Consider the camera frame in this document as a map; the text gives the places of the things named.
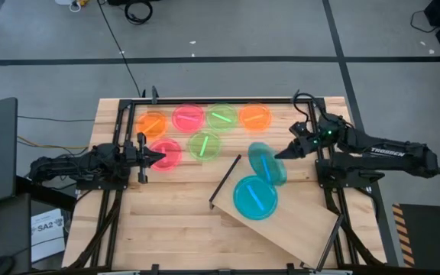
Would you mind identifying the translucent orange plate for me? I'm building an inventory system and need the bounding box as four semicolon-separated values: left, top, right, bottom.
134;110;170;140
238;102;273;133

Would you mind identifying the wooden shelf with black legs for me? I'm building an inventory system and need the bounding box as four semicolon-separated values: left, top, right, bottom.
208;154;345;272

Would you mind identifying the translucent green plate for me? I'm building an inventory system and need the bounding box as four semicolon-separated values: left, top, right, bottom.
186;131;223;163
205;102;239;133

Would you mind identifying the white power adapter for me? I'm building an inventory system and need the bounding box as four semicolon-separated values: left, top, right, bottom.
54;0;82;12

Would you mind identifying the translucent blue plate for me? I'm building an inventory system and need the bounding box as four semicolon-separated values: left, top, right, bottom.
232;175;280;222
247;141;289;187

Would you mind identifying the black desk strut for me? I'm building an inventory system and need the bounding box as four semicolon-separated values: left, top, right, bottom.
15;175;78;211

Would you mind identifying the yellow cable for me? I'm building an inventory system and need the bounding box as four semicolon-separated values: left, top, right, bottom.
17;135;91;150

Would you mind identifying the black platform with striped edge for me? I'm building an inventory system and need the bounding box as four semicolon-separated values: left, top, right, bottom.
391;203;440;268

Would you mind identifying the coiled black cable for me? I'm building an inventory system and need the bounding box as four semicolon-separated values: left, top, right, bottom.
124;1;154;25

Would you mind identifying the long black floor cable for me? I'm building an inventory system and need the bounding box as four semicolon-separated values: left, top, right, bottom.
96;0;147;99

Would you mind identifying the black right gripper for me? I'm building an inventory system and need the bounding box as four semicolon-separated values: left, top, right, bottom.
274;121;325;160

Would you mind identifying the black aluminium table frame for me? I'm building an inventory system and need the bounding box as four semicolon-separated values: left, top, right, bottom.
69;97;385;269

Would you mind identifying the thin black cable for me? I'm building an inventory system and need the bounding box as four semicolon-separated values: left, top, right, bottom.
17;115;95;123

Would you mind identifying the white paper label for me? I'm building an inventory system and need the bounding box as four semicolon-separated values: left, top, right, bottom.
31;208;66;264

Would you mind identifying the grey cabinet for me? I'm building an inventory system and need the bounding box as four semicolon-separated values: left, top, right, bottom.
0;192;33;275

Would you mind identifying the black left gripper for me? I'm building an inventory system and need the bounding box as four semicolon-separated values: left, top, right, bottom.
122;132;167;186

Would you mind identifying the translucent pink plate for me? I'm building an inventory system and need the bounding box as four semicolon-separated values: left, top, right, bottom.
171;103;206;134
147;137;183;173

